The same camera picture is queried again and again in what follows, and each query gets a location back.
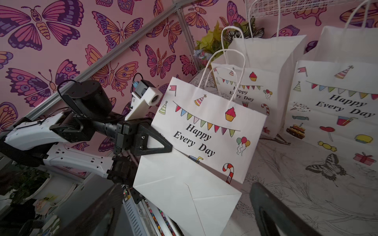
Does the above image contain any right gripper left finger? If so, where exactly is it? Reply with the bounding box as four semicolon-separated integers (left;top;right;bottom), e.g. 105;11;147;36
56;185;123;236

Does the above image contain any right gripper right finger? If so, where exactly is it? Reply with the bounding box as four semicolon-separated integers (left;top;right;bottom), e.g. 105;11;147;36
250;183;320;236

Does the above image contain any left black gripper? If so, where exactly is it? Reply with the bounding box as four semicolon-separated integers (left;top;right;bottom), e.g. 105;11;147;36
113;118;173;156

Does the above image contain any white party paper bag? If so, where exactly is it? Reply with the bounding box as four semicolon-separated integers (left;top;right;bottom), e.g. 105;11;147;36
132;49;268;236

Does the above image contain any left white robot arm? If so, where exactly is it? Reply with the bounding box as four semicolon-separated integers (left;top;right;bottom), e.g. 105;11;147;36
1;80;172;186

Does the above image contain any potted green plant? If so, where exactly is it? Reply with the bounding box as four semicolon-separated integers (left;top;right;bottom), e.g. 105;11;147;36
193;18;265;68

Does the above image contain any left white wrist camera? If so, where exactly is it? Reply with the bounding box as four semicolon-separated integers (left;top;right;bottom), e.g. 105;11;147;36
125;80;163;121

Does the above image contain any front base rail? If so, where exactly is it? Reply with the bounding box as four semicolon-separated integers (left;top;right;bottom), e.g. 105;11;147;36
122;185;184;236

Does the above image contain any white wire wall basket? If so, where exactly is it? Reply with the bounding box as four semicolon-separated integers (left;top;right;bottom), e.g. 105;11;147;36
244;0;361;18

